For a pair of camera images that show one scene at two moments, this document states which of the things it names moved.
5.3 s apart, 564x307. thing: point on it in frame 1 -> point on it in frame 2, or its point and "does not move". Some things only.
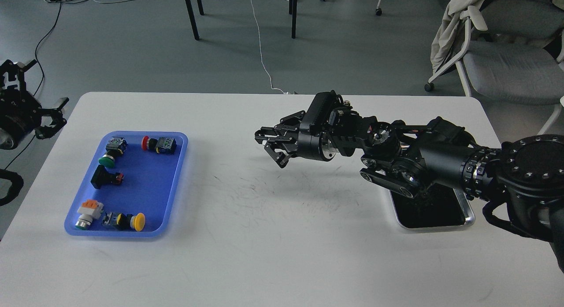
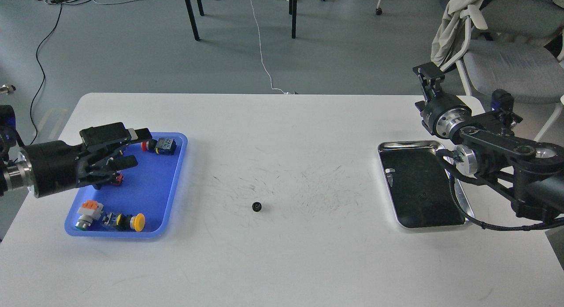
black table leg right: [293, 6] does not move
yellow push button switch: [136, 221] does not move
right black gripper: [306, 142] -> [443, 115]
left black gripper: [20, 112] -> [55, 166]
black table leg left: [191, 12] does not move
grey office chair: [514, 50] does not move
